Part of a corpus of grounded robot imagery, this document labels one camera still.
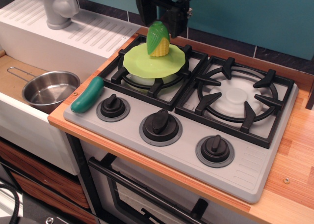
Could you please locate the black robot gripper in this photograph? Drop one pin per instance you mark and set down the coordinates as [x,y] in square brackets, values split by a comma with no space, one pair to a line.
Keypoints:
[178,13]

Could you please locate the green yellow toy corncob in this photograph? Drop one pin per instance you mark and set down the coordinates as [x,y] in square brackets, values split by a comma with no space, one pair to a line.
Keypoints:
[158,40]

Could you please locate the green toy cucumber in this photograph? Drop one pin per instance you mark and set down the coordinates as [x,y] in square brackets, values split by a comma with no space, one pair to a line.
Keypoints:
[89,97]

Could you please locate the lime green plastic plate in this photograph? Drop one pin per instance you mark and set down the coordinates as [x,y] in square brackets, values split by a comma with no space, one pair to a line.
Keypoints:
[139,63]

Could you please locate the white toy sink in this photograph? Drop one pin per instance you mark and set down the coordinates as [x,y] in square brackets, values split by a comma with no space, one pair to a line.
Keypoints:
[27,44]

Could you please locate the stainless steel pot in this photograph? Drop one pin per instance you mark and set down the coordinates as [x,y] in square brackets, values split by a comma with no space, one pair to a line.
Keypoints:
[46,91]

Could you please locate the black left burner grate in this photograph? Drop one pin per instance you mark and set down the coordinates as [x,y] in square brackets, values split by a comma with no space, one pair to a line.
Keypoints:
[161,92]

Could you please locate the black burner grate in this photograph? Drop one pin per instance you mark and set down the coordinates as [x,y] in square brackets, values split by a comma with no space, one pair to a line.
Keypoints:
[161,92]
[238,100]

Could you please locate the grey toy faucet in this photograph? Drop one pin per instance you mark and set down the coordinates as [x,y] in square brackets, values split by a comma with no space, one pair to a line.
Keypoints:
[60,12]

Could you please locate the black left stove knob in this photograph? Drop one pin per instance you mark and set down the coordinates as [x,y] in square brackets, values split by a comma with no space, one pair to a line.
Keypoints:
[113,109]

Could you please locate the black stove knob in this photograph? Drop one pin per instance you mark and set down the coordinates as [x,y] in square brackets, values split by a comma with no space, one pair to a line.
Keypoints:
[160,129]
[113,109]
[215,151]

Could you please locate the black middle stove knob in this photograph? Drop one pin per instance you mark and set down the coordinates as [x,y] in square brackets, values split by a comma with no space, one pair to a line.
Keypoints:
[160,129]

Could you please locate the grey toy stove top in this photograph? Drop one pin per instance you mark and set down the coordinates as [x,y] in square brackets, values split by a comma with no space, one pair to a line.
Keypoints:
[244,177]

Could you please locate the black right burner grate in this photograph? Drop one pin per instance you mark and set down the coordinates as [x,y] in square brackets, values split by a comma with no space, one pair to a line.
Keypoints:
[238,100]

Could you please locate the black right stove knob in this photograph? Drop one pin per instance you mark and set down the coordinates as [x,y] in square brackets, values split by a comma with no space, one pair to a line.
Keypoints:
[215,151]

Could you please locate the wooden drawer fronts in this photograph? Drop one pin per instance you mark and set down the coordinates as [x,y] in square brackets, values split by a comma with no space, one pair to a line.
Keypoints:
[47,183]

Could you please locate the oven door with black handle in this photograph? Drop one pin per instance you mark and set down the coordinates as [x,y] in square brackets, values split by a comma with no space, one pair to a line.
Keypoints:
[145,206]

